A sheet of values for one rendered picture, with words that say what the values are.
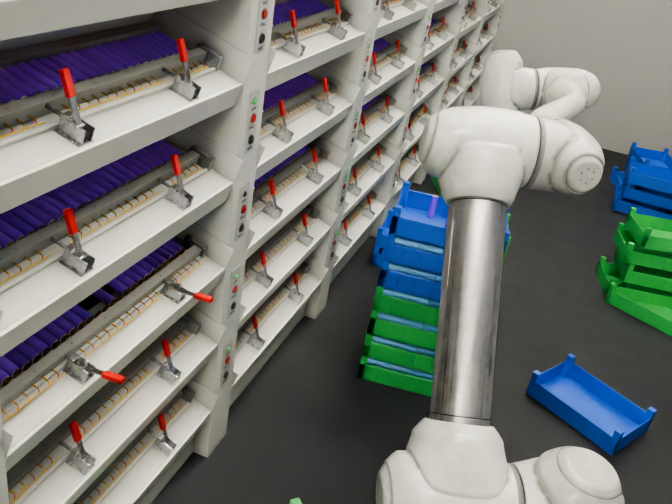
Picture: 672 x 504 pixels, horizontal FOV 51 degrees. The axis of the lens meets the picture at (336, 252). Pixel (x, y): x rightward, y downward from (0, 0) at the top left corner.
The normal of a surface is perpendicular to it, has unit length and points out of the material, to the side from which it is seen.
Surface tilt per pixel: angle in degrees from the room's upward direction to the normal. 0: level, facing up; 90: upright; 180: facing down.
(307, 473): 0
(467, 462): 48
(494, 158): 57
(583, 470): 6
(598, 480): 6
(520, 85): 68
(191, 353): 17
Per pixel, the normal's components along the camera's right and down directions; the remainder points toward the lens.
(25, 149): 0.42, -0.74
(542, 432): 0.16, -0.87
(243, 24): -0.35, 0.40
